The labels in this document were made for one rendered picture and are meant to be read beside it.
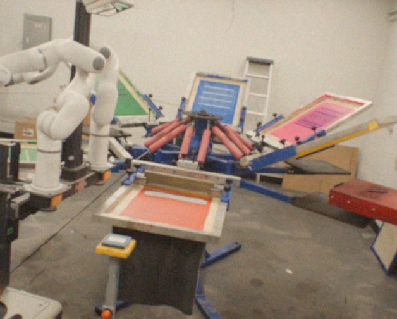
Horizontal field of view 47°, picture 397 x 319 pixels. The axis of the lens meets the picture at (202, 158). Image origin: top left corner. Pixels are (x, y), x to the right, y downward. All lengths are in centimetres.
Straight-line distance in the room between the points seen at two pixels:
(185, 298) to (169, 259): 22
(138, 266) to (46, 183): 63
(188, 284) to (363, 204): 106
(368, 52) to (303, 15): 102
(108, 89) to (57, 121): 44
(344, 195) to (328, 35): 424
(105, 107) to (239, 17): 464
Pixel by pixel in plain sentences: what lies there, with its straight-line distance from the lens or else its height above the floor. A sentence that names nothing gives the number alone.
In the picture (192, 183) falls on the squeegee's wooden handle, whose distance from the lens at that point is 258.
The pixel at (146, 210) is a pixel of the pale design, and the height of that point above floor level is 95.
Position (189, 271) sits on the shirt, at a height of 75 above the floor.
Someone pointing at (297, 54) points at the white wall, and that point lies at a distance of 662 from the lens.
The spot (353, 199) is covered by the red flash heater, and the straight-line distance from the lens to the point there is 266.
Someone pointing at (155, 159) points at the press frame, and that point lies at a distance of 324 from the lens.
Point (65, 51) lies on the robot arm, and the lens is 179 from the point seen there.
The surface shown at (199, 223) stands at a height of 95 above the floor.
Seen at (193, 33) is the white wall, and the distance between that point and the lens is 667.
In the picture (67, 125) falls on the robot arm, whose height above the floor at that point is 142.
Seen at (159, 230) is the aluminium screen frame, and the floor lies 97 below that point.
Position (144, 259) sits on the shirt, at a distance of 224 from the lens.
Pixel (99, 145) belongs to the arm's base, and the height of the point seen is 125.
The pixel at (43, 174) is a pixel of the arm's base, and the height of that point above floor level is 120.
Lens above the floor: 177
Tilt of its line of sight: 13 degrees down
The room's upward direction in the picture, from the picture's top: 8 degrees clockwise
